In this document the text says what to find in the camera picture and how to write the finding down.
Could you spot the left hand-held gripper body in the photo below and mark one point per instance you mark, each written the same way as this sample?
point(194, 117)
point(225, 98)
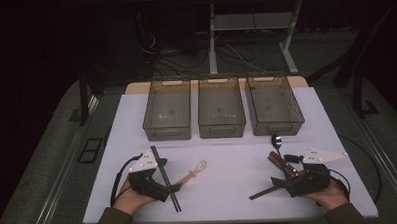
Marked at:
point(149, 185)

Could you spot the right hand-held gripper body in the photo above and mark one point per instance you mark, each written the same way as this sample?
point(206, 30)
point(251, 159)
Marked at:
point(309, 181)

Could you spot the black chopstick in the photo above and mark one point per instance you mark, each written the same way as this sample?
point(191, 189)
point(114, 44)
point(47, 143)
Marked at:
point(174, 203)
point(178, 203)

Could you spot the dark brown chopstick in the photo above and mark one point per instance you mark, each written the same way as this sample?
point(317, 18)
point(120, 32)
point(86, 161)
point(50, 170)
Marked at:
point(262, 193)

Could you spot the clear grey plastic bin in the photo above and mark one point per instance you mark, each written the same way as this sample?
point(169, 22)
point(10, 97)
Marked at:
point(168, 108)
point(273, 104)
point(221, 106)

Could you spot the person's right hand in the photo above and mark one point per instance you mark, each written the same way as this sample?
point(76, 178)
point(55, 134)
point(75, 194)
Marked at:
point(328, 196)

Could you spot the person's left hand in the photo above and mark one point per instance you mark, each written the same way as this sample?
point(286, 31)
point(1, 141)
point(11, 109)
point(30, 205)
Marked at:
point(128, 199)

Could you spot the white table mat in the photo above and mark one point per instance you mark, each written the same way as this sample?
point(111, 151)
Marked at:
point(229, 191)

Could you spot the black metal stand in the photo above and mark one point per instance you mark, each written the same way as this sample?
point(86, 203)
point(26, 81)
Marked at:
point(83, 102)
point(357, 96)

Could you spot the black rectangular floor frame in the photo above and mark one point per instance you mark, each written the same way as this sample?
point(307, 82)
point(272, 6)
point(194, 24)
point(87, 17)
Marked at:
point(89, 151)

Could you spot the metal floor rail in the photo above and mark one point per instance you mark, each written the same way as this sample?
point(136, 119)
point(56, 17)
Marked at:
point(381, 152)
point(56, 193)

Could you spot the white metal desk frame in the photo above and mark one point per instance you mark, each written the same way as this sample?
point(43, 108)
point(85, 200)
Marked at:
point(212, 41)

